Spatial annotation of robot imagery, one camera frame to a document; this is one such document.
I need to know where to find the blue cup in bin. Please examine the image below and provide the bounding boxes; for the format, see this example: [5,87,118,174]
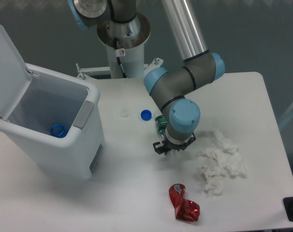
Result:
[50,124,67,138]

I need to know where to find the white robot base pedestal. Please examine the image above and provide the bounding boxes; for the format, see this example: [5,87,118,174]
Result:
[76,13,163,79]

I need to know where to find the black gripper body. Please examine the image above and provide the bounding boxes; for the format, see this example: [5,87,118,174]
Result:
[163,138,186,151]

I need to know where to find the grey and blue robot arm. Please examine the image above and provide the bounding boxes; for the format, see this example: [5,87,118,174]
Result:
[68,0,225,154]

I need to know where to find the crumpled white tissue paper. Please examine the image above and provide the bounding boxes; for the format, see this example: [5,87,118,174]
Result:
[196,128,248,197]

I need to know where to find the crushed red can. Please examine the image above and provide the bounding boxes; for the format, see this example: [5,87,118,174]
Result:
[168,183,200,222]

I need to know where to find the white bottle cap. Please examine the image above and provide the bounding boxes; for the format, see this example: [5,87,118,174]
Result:
[119,109,129,118]

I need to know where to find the white trash bin lid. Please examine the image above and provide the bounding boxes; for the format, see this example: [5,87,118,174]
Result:
[0,25,32,120]

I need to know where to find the black cable on pedestal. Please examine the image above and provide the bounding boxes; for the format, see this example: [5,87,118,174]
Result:
[114,37,127,79]

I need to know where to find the clear plastic bottle green label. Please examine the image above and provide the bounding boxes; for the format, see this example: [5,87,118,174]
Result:
[155,115,167,142]

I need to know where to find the blue bottle cap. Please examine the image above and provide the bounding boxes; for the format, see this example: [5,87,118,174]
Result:
[140,109,152,121]

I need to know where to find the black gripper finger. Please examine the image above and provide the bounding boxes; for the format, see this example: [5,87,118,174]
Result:
[153,142,171,155]
[181,133,196,150]

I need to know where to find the white trash bin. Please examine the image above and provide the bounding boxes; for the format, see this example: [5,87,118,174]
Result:
[0,64,104,180]

